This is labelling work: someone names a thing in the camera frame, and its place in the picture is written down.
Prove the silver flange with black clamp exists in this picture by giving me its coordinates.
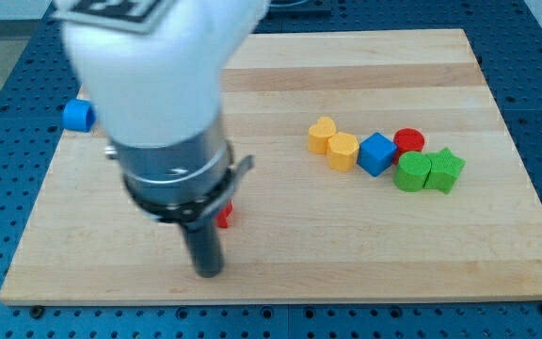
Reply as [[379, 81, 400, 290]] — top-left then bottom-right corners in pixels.
[[109, 117, 254, 228]]

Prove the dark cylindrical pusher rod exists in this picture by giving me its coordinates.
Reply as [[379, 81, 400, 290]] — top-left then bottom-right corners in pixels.
[[181, 218, 224, 278]]

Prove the red star block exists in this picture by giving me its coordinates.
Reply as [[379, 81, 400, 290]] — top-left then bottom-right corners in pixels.
[[215, 200, 233, 229]]

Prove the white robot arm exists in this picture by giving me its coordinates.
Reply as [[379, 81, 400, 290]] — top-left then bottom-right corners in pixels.
[[54, 0, 269, 278]]

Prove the green star block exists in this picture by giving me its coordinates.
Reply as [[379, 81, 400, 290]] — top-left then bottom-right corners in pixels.
[[424, 148, 466, 194]]

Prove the blue cylinder block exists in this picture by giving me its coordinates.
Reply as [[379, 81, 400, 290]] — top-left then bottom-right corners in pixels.
[[62, 99, 96, 133]]

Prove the yellow heart block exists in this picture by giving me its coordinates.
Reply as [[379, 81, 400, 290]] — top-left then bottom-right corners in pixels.
[[308, 116, 337, 154]]

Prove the yellow hexagon block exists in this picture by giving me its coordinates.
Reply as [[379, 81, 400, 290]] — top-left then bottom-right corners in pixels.
[[327, 132, 359, 172]]

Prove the fiducial marker tag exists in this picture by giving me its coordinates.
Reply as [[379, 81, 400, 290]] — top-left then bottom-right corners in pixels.
[[54, 0, 177, 34]]

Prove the wooden board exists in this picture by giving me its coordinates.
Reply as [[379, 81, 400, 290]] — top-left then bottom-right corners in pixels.
[[0, 29, 542, 306]]

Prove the blue cube block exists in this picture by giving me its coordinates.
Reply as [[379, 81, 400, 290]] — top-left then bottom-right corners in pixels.
[[357, 133, 397, 177]]

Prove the green cylinder block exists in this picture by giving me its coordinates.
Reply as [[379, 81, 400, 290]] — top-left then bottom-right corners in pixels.
[[393, 151, 431, 192]]

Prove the red cylinder block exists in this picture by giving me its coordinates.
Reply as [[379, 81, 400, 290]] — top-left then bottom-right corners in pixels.
[[392, 128, 425, 165]]

